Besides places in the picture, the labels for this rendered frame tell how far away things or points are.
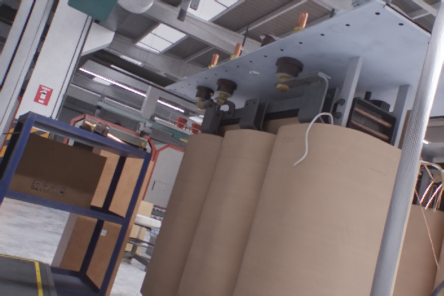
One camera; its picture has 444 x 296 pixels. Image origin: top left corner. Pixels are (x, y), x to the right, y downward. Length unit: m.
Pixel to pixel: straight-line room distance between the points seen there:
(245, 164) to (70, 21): 10.98
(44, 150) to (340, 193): 1.46
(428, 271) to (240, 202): 1.75
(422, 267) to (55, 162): 2.33
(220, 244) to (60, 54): 10.80
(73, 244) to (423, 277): 2.23
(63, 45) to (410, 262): 10.58
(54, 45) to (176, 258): 10.50
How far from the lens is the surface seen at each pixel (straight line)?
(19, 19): 1.45
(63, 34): 12.37
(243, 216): 1.72
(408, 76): 1.68
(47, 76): 12.10
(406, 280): 3.17
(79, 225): 2.89
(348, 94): 1.53
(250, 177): 1.73
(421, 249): 3.17
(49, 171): 2.27
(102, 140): 2.24
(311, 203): 1.37
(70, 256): 2.92
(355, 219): 1.41
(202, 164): 2.14
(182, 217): 2.14
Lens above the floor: 0.69
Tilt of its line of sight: 9 degrees up
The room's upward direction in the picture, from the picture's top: 17 degrees clockwise
